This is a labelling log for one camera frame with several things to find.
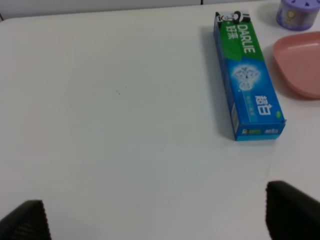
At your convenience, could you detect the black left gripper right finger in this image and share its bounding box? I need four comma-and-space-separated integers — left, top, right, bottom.
265, 180, 320, 240

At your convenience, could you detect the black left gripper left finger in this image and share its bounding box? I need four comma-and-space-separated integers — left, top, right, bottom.
0, 200, 52, 240

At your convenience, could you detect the Darlie toothpaste box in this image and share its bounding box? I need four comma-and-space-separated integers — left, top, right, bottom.
213, 10, 286, 141

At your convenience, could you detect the pink plastic plate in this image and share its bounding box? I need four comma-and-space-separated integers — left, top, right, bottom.
273, 31, 320, 100

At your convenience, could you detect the purple air freshener jar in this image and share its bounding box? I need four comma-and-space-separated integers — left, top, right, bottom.
276, 0, 320, 31

